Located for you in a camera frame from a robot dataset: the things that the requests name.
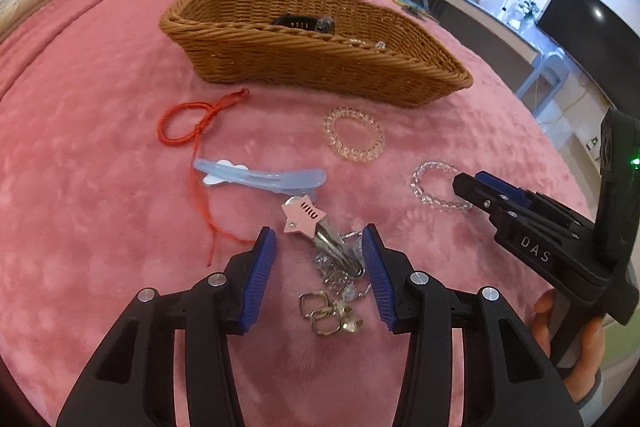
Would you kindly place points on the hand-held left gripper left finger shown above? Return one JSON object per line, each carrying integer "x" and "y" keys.
{"x": 258, "y": 279}

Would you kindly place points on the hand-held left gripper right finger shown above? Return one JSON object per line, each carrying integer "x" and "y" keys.
{"x": 378, "y": 279}

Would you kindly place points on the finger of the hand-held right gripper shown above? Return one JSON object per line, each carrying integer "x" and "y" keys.
{"x": 497, "y": 186}
{"x": 472, "y": 192}

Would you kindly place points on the gold metal charm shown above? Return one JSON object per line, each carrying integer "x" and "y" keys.
{"x": 320, "y": 319}

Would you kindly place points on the pink star hair clip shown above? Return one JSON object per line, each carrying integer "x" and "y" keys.
{"x": 302, "y": 214}

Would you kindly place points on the light blue hair clip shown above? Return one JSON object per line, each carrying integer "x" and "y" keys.
{"x": 280, "y": 179}

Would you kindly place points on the brown wicker basket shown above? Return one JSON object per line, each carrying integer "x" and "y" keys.
{"x": 300, "y": 62}

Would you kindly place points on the person's right forearm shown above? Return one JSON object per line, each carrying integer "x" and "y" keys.
{"x": 590, "y": 399}

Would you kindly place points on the person's right hand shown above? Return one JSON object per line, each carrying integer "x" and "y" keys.
{"x": 575, "y": 367}

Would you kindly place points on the white power strip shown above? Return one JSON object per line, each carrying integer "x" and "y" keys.
{"x": 594, "y": 146}

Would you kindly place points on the light blue chair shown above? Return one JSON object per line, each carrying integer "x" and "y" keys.
{"x": 545, "y": 77}

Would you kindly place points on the white desk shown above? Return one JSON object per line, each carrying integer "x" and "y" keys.
{"x": 480, "y": 19}

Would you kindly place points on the black television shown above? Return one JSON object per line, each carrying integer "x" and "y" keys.
{"x": 585, "y": 37}

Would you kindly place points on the pink fleece blanket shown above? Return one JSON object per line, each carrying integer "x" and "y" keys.
{"x": 100, "y": 207}

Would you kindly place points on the potted plant in white vase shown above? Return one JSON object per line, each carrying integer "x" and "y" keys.
{"x": 529, "y": 9}

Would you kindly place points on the small beaded ornament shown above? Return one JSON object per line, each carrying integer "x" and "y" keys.
{"x": 365, "y": 43}

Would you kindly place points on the yellow book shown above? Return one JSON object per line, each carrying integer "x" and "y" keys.
{"x": 407, "y": 4}

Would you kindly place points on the black hair claw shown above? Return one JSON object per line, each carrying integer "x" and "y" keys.
{"x": 295, "y": 22}

